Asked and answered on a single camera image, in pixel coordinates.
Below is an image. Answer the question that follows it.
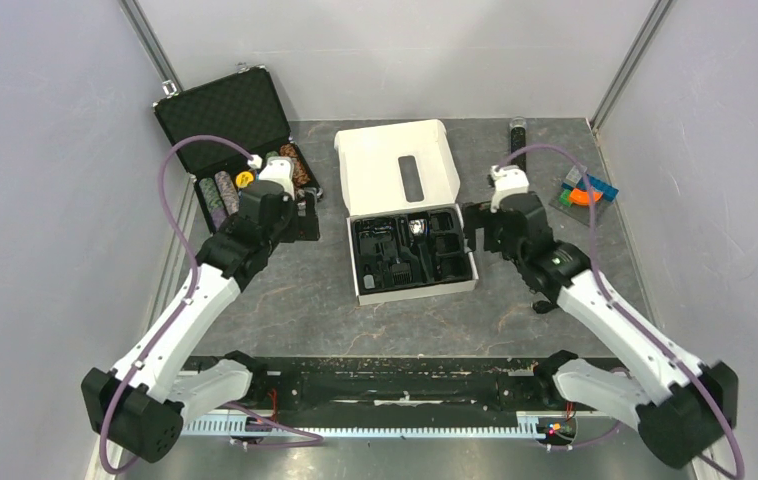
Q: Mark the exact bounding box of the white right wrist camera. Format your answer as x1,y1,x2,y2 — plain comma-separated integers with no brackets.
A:
489,165,530,213

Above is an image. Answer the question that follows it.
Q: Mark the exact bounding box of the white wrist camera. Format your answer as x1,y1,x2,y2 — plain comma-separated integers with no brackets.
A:
489,165,530,213
247,155,296,198

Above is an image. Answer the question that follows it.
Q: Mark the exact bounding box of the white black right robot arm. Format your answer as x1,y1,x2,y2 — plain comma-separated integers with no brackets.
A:
462,193,744,479

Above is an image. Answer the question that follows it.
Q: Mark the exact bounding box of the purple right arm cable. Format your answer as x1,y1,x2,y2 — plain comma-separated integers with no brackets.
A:
496,142,746,480

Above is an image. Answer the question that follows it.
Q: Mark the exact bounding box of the aluminium frame rail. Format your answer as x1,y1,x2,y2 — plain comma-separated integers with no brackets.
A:
84,370,731,480

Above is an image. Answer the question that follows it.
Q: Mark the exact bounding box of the black clipper comb guard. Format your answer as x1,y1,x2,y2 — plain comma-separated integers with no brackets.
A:
439,256,470,281

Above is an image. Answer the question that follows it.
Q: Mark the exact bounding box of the silver clipper blade head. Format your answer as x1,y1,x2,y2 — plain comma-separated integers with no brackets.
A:
408,218,429,238

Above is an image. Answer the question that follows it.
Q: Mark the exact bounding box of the black comb in tray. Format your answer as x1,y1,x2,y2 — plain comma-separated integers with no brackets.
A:
389,262,413,287

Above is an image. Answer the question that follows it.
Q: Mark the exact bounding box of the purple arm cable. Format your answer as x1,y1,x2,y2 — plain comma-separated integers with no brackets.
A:
97,135,325,476
496,142,746,480

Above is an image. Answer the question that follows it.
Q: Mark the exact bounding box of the black poker chip case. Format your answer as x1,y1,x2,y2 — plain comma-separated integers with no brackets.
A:
153,66,323,232

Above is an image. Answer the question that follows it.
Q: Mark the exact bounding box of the black glitter tube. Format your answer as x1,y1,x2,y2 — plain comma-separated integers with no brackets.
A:
509,117,527,170

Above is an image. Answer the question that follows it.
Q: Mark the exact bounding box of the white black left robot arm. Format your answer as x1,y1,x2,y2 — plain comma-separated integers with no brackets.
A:
81,180,296,474

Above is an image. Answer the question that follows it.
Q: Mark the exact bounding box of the colourful building block set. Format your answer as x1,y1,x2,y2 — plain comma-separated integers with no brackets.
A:
549,166,619,226

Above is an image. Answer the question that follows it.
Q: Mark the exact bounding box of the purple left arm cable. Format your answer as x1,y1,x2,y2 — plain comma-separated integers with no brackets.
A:
97,135,325,476

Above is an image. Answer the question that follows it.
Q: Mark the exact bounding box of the white clipper kit box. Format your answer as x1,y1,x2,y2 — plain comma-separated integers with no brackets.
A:
334,119,479,306

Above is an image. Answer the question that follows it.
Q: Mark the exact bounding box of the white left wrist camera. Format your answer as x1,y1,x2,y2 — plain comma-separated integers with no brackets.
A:
247,155,296,198

